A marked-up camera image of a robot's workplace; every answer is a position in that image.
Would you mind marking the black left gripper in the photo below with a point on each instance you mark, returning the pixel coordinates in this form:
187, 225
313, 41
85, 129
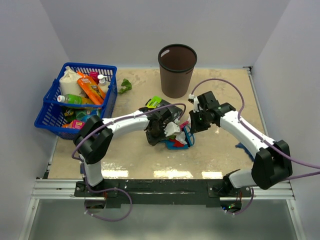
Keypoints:
153, 141

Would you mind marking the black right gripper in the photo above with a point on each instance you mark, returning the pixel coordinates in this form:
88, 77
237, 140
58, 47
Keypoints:
196, 127

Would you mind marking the blue plastic dustpan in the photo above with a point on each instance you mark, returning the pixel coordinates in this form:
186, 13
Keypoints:
169, 147

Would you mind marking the pink paper scrap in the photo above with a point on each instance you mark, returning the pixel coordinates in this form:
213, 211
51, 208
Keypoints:
184, 124

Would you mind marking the red paper scrap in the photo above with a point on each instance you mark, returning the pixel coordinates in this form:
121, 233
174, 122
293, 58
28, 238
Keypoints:
176, 144

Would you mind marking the white paper scrap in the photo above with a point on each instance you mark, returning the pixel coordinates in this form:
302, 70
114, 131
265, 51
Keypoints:
181, 138

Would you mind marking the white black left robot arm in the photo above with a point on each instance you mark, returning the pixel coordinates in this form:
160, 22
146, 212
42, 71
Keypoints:
94, 138

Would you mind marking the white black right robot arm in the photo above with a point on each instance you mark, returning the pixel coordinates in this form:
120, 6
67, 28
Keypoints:
269, 166

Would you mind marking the black green product box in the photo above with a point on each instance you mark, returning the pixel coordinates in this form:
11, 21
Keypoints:
157, 102

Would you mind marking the small green paper scrap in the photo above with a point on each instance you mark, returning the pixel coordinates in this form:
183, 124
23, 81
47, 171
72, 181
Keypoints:
125, 86

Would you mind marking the brown waste bin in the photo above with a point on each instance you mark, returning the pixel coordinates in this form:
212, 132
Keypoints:
176, 65

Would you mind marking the white pump bottle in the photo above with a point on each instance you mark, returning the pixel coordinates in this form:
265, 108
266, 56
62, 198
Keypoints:
103, 83

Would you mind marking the pink small box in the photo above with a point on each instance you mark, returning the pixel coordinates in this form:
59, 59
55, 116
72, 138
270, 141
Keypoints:
75, 124

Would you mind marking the orange snack packet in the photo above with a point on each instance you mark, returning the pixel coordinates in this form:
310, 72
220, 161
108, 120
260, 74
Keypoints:
90, 87

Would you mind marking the green drink bottle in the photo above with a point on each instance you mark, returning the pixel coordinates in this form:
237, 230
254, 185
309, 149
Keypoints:
74, 99

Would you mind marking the beige paper bag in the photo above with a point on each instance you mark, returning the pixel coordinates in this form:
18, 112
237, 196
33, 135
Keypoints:
69, 83

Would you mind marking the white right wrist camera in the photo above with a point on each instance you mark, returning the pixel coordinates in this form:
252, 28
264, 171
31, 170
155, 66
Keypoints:
194, 100

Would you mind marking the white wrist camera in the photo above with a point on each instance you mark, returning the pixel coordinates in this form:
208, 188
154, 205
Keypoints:
172, 129
194, 100

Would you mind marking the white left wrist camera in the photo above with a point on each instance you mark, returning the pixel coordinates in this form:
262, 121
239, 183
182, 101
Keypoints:
172, 129

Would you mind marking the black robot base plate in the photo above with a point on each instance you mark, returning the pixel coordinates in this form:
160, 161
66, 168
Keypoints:
203, 192

